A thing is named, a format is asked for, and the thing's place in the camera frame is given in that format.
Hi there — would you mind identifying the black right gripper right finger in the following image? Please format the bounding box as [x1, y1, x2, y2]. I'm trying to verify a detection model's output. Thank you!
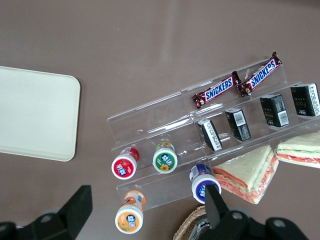
[199, 183, 310, 240]

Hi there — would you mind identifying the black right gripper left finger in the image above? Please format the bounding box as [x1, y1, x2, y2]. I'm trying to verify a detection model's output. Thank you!
[23, 184, 94, 240]

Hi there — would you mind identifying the green gum bottle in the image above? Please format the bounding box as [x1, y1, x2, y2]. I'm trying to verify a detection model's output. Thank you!
[152, 141, 179, 174]

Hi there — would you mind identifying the black packaged snack tray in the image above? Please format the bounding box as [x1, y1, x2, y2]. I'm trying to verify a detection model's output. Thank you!
[191, 216, 211, 240]

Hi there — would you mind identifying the orange gum bottle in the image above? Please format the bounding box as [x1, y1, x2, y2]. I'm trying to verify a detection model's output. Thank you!
[114, 189, 147, 235]

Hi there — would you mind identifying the red gum bottle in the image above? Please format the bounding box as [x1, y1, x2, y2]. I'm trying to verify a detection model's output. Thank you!
[111, 146, 141, 180]

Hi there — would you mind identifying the cream rectangular tray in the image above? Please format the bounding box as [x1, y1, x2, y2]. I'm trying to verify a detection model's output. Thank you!
[0, 65, 82, 162]

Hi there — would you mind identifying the oval wicker basket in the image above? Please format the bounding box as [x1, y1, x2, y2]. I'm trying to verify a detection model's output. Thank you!
[173, 205, 208, 240]

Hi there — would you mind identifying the wrapped triangle sandwich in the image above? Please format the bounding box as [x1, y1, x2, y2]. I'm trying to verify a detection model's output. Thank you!
[211, 144, 280, 206]
[274, 131, 320, 169]

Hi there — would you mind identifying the small black carton box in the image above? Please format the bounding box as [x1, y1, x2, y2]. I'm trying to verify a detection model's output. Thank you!
[224, 107, 252, 142]
[196, 118, 223, 152]
[259, 93, 291, 128]
[290, 82, 320, 118]

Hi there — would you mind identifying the clear acrylic stepped stand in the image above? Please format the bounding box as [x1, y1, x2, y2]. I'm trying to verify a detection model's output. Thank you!
[106, 56, 320, 210]

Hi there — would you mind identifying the Snickers chocolate bar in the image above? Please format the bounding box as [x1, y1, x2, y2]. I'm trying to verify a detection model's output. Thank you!
[236, 51, 284, 98]
[191, 70, 242, 110]

